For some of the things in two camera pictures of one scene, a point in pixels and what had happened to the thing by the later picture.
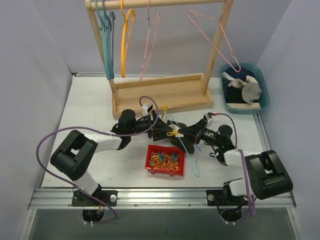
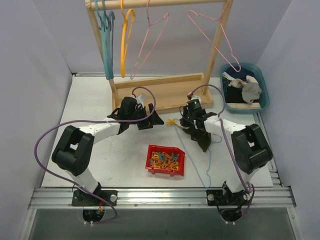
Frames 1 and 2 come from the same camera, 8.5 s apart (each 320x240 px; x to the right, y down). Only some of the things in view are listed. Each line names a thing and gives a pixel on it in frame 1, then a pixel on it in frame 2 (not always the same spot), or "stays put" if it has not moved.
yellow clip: [171, 133] to [171, 121]
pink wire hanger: [217, 19] stays put
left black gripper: [154, 126] to [144, 117]
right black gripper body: [198, 131] to [196, 128]
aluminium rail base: [48, 198] stays put
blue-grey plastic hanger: [110, 41] stays put
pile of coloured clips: [164, 160] stays put
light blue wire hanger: [172, 119] to [209, 157]
